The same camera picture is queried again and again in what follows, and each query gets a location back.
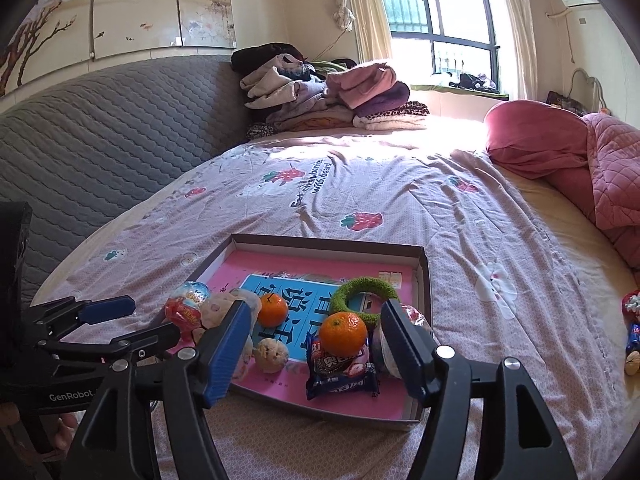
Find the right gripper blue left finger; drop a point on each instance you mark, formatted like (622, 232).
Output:
(218, 359)

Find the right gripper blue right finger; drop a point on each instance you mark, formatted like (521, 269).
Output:
(412, 350)

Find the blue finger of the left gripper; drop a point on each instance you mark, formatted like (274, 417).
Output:
(95, 312)

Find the beige sheer hair scrunchie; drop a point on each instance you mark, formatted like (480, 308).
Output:
(230, 319)

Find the orange tangerine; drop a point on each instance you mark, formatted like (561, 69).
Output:
(273, 310)
(342, 334)

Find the brown walnut ball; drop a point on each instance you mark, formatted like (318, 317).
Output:
(271, 355)

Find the red blue snack bag left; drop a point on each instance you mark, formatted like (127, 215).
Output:
(184, 307)

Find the shallow brown cardboard tray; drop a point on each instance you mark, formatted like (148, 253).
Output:
(297, 246)

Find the dark blue biscuit packet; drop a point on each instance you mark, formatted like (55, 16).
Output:
(332, 374)

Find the pink strawberry print bedsheet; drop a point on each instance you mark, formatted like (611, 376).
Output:
(514, 268)

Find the grey quilted headboard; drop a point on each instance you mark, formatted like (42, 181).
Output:
(83, 152)

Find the small toy figure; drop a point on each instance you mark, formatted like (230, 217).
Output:
(630, 312)

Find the red pillow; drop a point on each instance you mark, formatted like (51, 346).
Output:
(537, 141)

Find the pile of folded clothes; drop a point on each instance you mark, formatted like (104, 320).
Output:
(283, 91)

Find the pink quilted blanket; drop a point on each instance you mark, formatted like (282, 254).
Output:
(613, 161)

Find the cream curtain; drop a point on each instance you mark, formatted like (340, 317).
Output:
(368, 21)

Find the floral painted wall panel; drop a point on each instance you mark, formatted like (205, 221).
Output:
(60, 33)

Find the window with dark frame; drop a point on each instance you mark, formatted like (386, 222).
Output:
(448, 43)

